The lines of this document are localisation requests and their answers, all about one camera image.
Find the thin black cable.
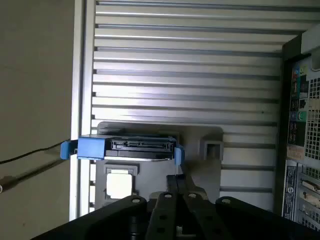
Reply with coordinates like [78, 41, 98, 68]
[0, 138, 73, 165]

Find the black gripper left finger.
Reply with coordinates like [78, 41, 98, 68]
[32, 174, 179, 240]

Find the silver CPU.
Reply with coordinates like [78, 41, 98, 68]
[106, 172, 133, 198]

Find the grey plastic parts rack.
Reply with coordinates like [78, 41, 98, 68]
[89, 121, 225, 213]

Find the aluminium table frame rail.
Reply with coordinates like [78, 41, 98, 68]
[69, 0, 98, 222]

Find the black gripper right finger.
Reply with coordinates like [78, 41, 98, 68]
[176, 174, 320, 240]

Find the hard disk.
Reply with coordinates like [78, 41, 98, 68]
[60, 134, 186, 166]

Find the black PC case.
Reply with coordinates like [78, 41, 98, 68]
[281, 24, 320, 226]

